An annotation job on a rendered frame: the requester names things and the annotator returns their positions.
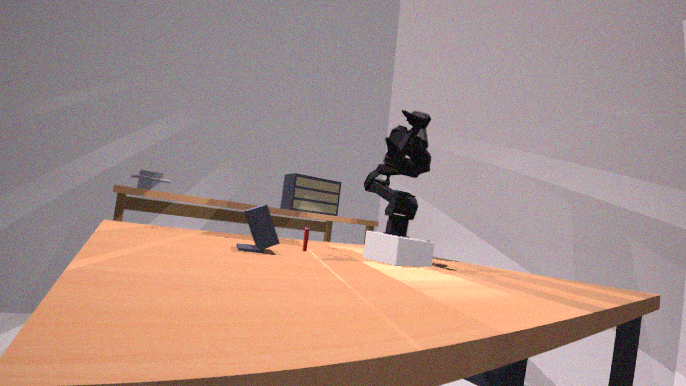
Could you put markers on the grey sloped panel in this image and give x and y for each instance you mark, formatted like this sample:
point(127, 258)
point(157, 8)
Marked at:
point(262, 230)

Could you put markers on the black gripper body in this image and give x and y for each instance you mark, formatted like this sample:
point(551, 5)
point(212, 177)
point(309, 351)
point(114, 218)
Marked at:
point(411, 144)

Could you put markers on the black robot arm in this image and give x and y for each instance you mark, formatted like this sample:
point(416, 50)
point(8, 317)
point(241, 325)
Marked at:
point(400, 202)

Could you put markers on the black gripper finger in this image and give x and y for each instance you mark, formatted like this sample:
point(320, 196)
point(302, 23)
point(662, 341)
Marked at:
point(414, 117)
point(394, 152)

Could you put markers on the red peg with white band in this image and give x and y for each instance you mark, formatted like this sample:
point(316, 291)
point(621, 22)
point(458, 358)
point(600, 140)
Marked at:
point(305, 241)

